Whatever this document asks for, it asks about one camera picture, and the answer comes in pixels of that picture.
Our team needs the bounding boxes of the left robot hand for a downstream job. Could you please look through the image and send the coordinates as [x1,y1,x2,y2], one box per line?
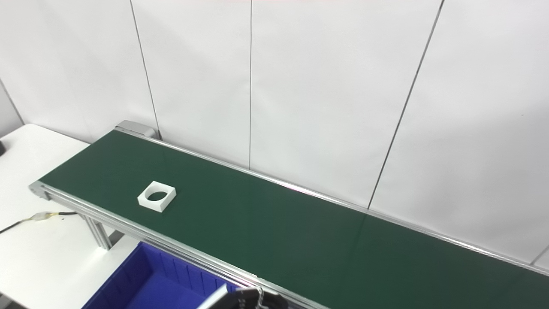
[197,284,289,309]

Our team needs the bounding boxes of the white square ring part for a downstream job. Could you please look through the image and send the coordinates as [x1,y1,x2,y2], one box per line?
[137,181,177,212]

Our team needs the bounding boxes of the green conveyor belt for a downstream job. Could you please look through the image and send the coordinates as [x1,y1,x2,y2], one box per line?
[29,128,549,309]

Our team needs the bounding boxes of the blue bin with white parts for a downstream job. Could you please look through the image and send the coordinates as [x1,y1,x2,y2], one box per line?
[81,242,241,309]

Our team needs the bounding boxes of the aluminium conveyor leg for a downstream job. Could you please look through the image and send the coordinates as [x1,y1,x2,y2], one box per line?
[81,215,113,250]

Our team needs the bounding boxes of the grey conveyor motor housing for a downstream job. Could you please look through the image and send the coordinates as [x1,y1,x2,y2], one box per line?
[115,121,160,140]

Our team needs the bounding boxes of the cable with yellow connector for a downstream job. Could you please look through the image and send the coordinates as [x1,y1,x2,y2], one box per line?
[0,211,78,234]

